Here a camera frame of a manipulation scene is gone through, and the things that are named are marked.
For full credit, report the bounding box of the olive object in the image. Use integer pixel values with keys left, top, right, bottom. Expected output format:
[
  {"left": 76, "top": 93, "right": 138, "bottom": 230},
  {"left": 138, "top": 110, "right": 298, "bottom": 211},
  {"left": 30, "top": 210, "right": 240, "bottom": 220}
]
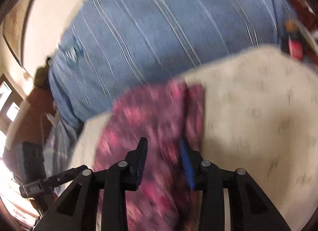
[{"left": 33, "top": 56, "right": 54, "bottom": 88}]

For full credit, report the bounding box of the blue striped bedsheet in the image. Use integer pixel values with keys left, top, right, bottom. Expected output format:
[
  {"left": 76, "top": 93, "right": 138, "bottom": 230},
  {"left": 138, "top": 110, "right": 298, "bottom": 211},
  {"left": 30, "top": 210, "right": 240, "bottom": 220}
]
[{"left": 48, "top": 0, "right": 300, "bottom": 128}]

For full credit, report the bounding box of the grey-blue checked cloth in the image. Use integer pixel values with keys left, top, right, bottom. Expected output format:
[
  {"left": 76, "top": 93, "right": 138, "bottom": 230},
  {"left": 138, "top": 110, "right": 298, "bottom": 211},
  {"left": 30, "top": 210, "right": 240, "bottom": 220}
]
[{"left": 43, "top": 115, "right": 83, "bottom": 189}]

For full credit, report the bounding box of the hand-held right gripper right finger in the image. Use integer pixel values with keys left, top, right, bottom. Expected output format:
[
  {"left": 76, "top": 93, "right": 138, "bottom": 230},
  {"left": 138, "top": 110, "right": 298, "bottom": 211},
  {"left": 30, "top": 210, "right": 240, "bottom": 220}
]
[{"left": 179, "top": 139, "right": 292, "bottom": 231}]

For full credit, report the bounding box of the cream leaf-print blanket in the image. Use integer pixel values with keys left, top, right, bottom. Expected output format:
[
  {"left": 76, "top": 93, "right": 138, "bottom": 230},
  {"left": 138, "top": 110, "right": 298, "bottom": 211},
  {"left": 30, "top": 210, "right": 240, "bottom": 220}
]
[{"left": 67, "top": 44, "right": 318, "bottom": 231}]

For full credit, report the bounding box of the pink floral garment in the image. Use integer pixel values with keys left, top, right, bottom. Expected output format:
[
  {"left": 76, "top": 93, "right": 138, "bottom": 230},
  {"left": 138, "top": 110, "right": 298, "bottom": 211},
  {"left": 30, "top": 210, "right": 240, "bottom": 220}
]
[{"left": 93, "top": 81, "right": 207, "bottom": 231}]

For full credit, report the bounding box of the dark box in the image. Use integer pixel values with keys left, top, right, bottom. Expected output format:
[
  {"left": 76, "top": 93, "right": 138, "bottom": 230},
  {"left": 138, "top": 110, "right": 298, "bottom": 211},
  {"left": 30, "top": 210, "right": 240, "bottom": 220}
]
[{"left": 14, "top": 141, "right": 46, "bottom": 184}]

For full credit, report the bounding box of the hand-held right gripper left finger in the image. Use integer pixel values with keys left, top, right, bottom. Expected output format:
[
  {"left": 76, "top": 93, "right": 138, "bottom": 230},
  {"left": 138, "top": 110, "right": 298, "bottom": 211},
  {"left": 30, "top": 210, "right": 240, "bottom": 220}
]
[{"left": 33, "top": 137, "right": 149, "bottom": 231}]

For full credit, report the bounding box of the small red packet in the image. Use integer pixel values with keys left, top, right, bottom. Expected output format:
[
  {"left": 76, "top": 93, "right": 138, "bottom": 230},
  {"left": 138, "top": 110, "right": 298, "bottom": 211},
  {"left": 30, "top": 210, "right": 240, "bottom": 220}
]
[{"left": 286, "top": 20, "right": 305, "bottom": 60}]

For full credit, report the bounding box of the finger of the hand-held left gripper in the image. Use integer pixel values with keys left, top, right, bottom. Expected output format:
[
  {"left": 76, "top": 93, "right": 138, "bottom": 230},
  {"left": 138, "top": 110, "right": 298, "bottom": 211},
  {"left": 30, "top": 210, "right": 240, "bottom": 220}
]
[{"left": 46, "top": 166, "right": 86, "bottom": 187}]

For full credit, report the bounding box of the window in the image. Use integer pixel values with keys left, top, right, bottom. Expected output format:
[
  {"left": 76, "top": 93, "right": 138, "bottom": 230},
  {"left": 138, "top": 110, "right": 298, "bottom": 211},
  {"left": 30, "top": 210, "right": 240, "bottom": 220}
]
[{"left": 0, "top": 74, "right": 24, "bottom": 134}]

